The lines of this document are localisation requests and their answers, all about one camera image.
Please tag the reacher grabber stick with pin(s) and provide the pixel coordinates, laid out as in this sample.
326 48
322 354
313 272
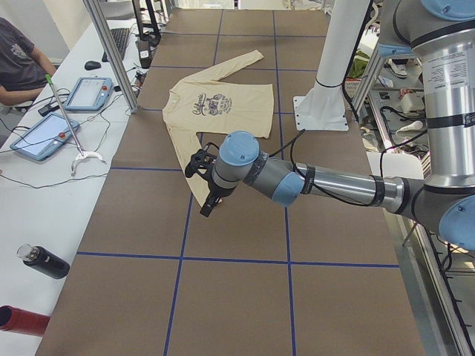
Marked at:
82 155

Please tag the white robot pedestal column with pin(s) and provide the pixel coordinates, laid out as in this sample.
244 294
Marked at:
323 108

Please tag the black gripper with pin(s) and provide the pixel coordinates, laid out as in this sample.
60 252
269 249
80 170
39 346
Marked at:
219 190

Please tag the black keyboard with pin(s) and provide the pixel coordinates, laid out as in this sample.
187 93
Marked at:
121 39

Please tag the teach pendant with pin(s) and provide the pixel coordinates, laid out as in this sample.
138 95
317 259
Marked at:
89 94
44 138

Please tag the teach pendant near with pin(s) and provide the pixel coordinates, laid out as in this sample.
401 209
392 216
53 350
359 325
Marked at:
44 138

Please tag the black computer mouse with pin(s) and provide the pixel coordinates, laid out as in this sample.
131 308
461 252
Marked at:
92 65

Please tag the teach pendant far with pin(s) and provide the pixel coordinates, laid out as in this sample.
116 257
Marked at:
89 94

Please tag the aluminium frame post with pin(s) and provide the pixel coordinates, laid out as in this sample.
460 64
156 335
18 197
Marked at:
110 48

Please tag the cream long-sleeve printed shirt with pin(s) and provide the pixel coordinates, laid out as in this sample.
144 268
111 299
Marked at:
201 103

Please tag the seated person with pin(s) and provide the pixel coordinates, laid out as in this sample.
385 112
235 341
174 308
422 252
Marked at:
23 67

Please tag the black water bottle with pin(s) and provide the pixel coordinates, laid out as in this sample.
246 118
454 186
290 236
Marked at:
44 261

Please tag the red bottle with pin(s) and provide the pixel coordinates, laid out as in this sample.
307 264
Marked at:
23 322

